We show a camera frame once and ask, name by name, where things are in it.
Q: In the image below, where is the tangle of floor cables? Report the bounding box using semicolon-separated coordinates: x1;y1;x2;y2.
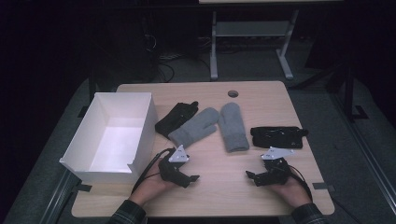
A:
155;52;211;84

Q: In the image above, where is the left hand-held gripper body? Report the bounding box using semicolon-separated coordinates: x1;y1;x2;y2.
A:
158;144;191;189

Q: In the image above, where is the person's right hand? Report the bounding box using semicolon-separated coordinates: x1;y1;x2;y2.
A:
268;174;313;209

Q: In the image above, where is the person's left hand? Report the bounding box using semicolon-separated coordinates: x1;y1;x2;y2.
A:
128;158;176;207

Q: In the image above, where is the grey wool mitten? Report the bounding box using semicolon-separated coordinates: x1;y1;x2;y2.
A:
167;106;220;148
217;102;250;154

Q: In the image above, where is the metal floor rail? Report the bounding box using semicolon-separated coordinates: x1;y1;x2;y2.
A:
329;92;396;207
38;169;79;224

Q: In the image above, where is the left hand-held gripper black cable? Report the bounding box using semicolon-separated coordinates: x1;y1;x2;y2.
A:
131;147;174;195

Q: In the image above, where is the black stand leg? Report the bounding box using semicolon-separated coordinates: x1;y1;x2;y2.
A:
289;61;357;123

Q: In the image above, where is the right hand-held gripper black cable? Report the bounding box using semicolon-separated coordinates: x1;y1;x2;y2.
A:
288;164;314;201

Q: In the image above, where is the grey metal table frame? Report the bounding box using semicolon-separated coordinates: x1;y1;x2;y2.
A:
209;8;300;81

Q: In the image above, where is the black glove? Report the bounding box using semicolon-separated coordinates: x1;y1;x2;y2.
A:
154;100;200;140
249;125;309;149

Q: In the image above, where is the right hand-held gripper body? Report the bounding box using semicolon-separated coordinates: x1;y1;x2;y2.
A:
253;146;296;188

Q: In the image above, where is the white box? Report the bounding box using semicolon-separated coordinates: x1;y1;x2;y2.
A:
59;91;159;185

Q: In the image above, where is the hand-held gripper black cable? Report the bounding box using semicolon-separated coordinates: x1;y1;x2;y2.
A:
131;147;174;195
288;164;314;201

